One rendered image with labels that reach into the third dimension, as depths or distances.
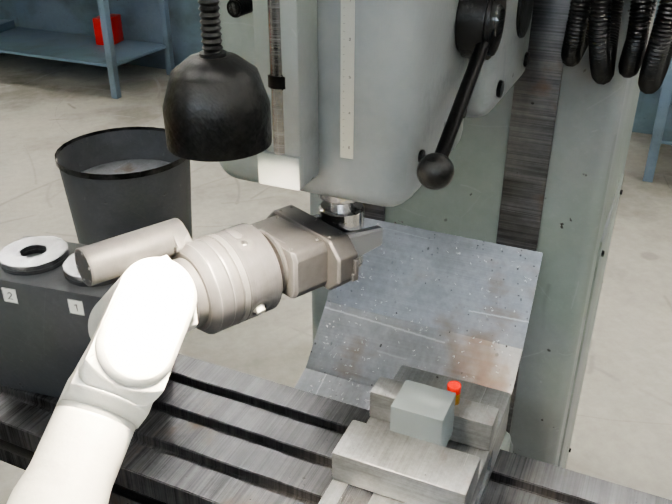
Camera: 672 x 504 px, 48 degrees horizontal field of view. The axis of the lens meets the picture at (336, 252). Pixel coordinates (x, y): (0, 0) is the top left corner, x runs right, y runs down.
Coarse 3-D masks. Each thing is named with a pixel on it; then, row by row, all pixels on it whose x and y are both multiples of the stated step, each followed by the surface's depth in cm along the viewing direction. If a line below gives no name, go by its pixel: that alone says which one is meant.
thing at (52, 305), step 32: (0, 256) 101; (32, 256) 104; (64, 256) 102; (0, 288) 99; (32, 288) 97; (64, 288) 97; (96, 288) 97; (0, 320) 102; (32, 320) 100; (64, 320) 99; (0, 352) 105; (32, 352) 103; (64, 352) 101; (0, 384) 108; (32, 384) 106; (64, 384) 104
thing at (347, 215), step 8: (320, 208) 77; (328, 208) 77; (352, 208) 77; (360, 208) 77; (320, 216) 77; (328, 216) 76; (336, 216) 75; (344, 216) 75; (352, 216) 76; (360, 216) 76
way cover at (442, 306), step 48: (384, 240) 119; (432, 240) 117; (480, 240) 114; (336, 288) 122; (384, 288) 119; (432, 288) 117; (480, 288) 114; (528, 288) 111; (384, 336) 118; (432, 336) 116; (480, 336) 114; (336, 384) 117; (480, 384) 112
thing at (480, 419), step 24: (384, 384) 92; (432, 384) 98; (384, 408) 91; (456, 408) 88; (480, 408) 88; (504, 408) 94; (456, 432) 88; (480, 432) 86; (504, 432) 98; (480, 456) 87; (336, 480) 83; (480, 480) 85
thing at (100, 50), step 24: (0, 24) 604; (96, 24) 561; (120, 24) 574; (168, 24) 563; (0, 48) 560; (24, 48) 560; (48, 48) 560; (72, 48) 560; (96, 48) 560; (120, 48) 560; (144, 48) 560; (168, 48) 569; (168, 72) 579; (120, 96) 530; (648, 168) 397
